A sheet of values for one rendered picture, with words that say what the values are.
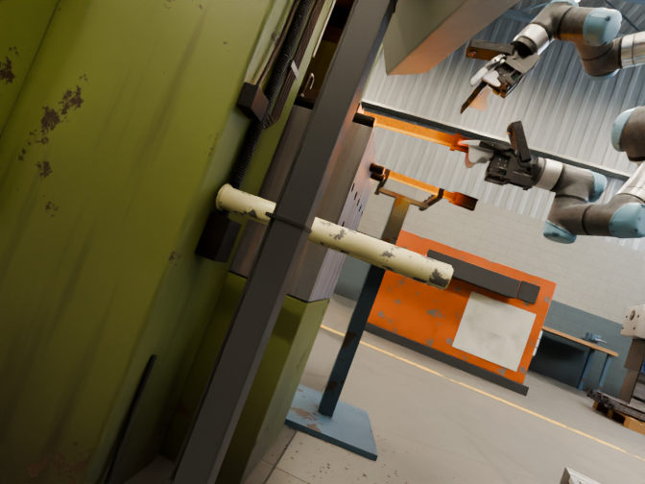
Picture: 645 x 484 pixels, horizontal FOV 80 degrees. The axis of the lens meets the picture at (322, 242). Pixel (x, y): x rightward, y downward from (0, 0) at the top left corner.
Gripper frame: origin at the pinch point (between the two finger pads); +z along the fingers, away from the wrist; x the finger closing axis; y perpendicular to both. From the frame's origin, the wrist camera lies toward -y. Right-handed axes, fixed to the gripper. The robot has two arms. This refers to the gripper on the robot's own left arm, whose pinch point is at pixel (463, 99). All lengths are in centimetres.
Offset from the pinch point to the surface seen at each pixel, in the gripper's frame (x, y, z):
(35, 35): -42, -60, 63
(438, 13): -51, 1, 19
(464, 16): -52, 4, 18
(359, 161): -11.2, -4.6, 32.5
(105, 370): -39, -2, 93
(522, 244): 758, 136, -223
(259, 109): -36, -18, 43
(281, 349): -10, 14, 77
